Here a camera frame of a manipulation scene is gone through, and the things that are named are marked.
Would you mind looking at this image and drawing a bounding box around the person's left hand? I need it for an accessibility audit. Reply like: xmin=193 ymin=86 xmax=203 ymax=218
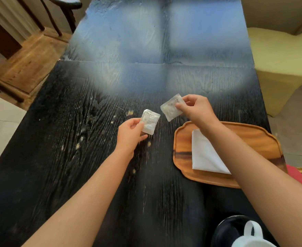
xmin=114 ymin=118 xmax=149 ymax=160

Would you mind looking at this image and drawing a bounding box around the person's right hand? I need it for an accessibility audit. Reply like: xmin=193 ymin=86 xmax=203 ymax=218
xmin=175 ymin=94 xmax=222 ymax=131

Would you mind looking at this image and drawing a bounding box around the white sachet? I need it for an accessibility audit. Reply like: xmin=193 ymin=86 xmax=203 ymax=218
xmin=140 ymin=109 xmax=161 ymax=136
xmin=160 ymin=93 xmax=187 ymax=122

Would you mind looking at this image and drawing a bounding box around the brown wooden tray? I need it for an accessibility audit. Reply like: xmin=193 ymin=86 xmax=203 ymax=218
xmin=172 ymin=120 xmax=288 ymax=189

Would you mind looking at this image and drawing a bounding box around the white cloth napkin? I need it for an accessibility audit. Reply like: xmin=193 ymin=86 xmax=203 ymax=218
xmin=192 ymin=129 xmax=232 ymax=175

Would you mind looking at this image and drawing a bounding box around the black glass saucer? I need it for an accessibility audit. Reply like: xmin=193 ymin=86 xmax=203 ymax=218
xmin=210 ymin=215 xmax=279 ymax=247

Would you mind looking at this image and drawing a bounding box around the white ceramic cup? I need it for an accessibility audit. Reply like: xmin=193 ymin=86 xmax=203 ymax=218
xmin=231 ymin=220 xmax=273 ymax=247

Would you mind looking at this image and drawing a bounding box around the person's right forearm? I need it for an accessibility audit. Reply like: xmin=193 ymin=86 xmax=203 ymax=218
xmin=200 ymin=120 xmax=302 ymax=247

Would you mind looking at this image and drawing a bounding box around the person's left forearm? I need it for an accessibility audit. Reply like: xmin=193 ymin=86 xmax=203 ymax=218
xmin=22 ymin=149 xmax=135 ymax=247

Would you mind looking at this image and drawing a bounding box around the pale yellow upholstered chair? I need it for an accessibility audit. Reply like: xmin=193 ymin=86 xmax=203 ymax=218
xmin=247 ymin=23 xmax=302 ymax=117

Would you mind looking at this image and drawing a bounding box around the dark wooden armchair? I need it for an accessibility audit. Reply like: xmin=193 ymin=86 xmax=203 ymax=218
xmin=0 ymin=0 xmax=83 ymax=111

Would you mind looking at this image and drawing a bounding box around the beige curtain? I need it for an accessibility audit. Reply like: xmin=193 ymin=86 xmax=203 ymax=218
xmin=0 ymin=0 xmax=42 ymax=44

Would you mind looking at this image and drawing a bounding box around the red cushioned gold-frame chair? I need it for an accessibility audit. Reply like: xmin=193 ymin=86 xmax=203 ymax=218
xmin=286 ymin=164 xmax=302 ymax=190

